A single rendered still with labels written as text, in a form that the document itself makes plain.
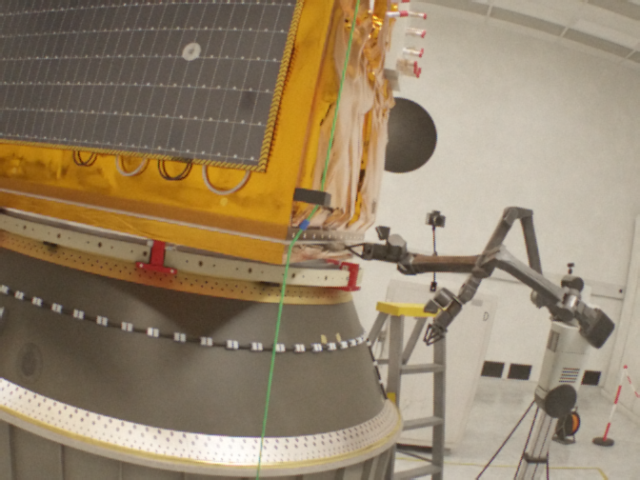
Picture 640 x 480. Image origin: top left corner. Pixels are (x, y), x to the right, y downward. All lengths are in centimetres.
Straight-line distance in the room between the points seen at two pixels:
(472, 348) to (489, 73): 522
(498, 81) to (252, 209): 868
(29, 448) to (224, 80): 119
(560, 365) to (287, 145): 153
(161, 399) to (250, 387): 29
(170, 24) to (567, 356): 193
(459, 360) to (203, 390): 420
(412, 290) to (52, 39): 449
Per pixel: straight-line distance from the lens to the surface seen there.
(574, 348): 275
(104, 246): 194
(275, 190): 164
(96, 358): 190
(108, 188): 179
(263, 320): 208
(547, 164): 1010
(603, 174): 1035
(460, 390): 599
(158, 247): 192
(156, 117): 171
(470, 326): 590
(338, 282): 233
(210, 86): 168
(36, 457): 196
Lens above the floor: 185
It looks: 1 degrees down
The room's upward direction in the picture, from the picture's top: 10 degrees clockwise
